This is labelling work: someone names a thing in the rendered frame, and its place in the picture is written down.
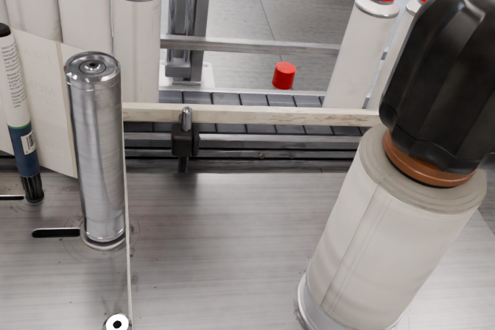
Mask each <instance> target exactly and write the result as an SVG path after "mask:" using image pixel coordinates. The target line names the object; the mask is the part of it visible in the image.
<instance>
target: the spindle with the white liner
mask: <svg viewBox="0 0 495 330"><path fill-rule="evenodd" d="M379 118H380V119H381V121H382V123H381V124H378V125H376V126H374V127H372V128H371V129H369V130H368V131H367V132H366V133H365V134H364V135H363V137H362V138H361V141H360V143H359V146H358V149H357V153H356V155H355V157H354V160H353V162H352V165H351V167H350V169H349V171H348V173H347V175H346V177H345V180H344V182H343V186H342V188H341V190H340V193H339V196H338V198H337V202H336V203H335V205H334V207H333V209H332V211H331V214H330V216H329V219H328V221H327V223H326V227H325V230H324V232H323V235H322V236H321V238H320V241H319V242H318V245H317V247H316V250H315V254H314V256H313V257H312V258H311V260H310V262H309V264H308V267H307V269H306V272H305V274H304V275H303V277H302V279H301V281H300V283H299V286H298V291H297V303H298V309H299V312H300V314H301V317H302V319H303V321H304V323H305V324H306V326H307V327H308V329H309V330H393V329H394V326H395V325H396V324H397V323H398V322H399V321H400V319H401V318H402V316H403V314H404V311H405V309H406V308H407V307H408V306H409V305H410V303H411V302H412V300H413V298H414V297H415V295H416V294H417V292H418V291H419V289H420V288H421V286H422V285H423V284H424V282H425V281H426V280H427V279H428V277H429V276H430V275H431V274H432V272H433V270H434V269H435V268H436V266H437V265H438V263H439V261H440V260H441V258H442V257H443V255H444V254H445V252H446V251H447V250H448V249H449V248H450V246H451V245H452V243H453V242H454V241H455V240H456V238H457V237H458V236H459V234H460V232H461V231H462V229H463V227H464V225H465V224H466V223H467V222H468V220H469V218H470V217H471V215H472V214H473V213H474V212H475V211H476V210H477V208H478V207H479V206H480V204H481V203H482V201H483V200H484V199H485V196H486V193H487V180H486V176H485V173H484V171H483V170H490V169H495V0H426V1H425V2H424V3H423V4H422V5H421V6H420V8H419V9H418V11H417V12H416V14H415V16H414V18H413V20H412V22H411V25H410V27H409V29H408V31H407V34H406V37H405V39H404V42H403V44H402V46H401V49H400V51H399V54H398V56H397V58H396V61H395V63H394V65H393V68H392V71H391V73H390V76H389V77H388V80H387V83H386V85H385V88H384V90H383V92H382V95H381V97H380V100H379Z"/></svg>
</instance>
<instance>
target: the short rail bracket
mask: <svg viewBox="0 0 495 330"><path fill-rule="evenodd" d="M192 115H193V110H192V108H190V107H189V106H186V107H184V108H183V109H182V114H181V123H178V122H176V123H174V124H173V125H172V135H171V148H172V155H173V156H176V157H178V173H187V172H188V163H189V157H190V155H191V149H192V157H195V156H197V154H198V150H199V144H200V143H201V136H200V135H199V127H198V125H197V124H196V123H192Z"/></svg>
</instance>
